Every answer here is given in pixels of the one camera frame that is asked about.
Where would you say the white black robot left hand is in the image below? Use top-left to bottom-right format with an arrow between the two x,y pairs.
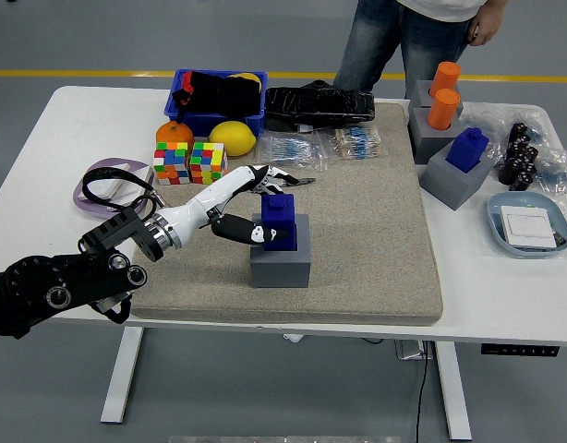
157,163 -> 301,250

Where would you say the person's left hand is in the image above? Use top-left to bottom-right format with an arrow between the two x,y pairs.
467,6 -> 510,47

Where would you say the blue square seal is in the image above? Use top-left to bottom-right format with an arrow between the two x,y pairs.
260,193 -> 297,252
445,127 -> 490,174

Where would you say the orange cylinder seal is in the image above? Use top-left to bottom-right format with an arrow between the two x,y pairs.
426,88 -> 462,131
430,61 -> 462,98

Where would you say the grey seal holder block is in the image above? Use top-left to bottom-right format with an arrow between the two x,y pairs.
248,212 -> 311,290
406,106 -> 461,165
408,80 -> 464,116
419,139 -> 495,212

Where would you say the multicoloured puzzle cube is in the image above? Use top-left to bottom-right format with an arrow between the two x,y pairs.
189,141 -> 228,186
152,141 -> 192,186

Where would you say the yellow lemon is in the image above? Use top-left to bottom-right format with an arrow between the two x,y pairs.
208,121 -> 258,157

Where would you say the orange fruit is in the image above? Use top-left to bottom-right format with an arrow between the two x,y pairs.
155,122 -> 196,151

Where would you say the blue plastic bin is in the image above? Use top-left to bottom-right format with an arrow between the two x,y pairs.
163,68 -> 269,138

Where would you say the purple tray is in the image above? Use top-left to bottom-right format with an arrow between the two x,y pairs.
73,157 -> 155,218

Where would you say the clear plastic bag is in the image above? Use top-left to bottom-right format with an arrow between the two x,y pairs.
458,102 -> 567,195

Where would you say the clear bag of blue resistors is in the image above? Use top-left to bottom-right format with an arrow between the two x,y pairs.
254,131 -> 329,173

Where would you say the black cloth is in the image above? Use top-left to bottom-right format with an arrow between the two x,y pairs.
172,70 -> 262,115

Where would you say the red item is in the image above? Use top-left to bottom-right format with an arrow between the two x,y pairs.
180,73 -> 195,110

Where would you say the person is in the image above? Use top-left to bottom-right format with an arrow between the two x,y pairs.
332,0 -> 490,101

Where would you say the black wrapped keyboard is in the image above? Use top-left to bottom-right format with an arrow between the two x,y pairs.
263,79 -> 376,133

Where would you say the grey-brown mat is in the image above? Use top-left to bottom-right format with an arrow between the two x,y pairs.
124,102 -> 444,327

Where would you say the clear bag of taped resistors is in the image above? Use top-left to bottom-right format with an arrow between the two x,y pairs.
327,125 -> 384,161

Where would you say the blue-grey tray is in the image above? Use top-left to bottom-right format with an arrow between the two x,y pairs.
487,191 -> 567,258

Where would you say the white table leg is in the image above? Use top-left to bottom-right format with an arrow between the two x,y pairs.
100,326 -> 145,425
433,341 -> 473,441

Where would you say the grey box under table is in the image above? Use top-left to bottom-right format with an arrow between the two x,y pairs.
393,340 -> 435,361

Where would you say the black table control panel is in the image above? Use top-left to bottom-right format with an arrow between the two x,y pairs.
479,343 -> 561,357

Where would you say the white switch panel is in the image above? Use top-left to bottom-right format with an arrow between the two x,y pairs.
499,205 -> 558,250
106,165 -> 154,212
78,163 -> 131,202

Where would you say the black cable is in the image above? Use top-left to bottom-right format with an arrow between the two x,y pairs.
415,341 -> 430,443

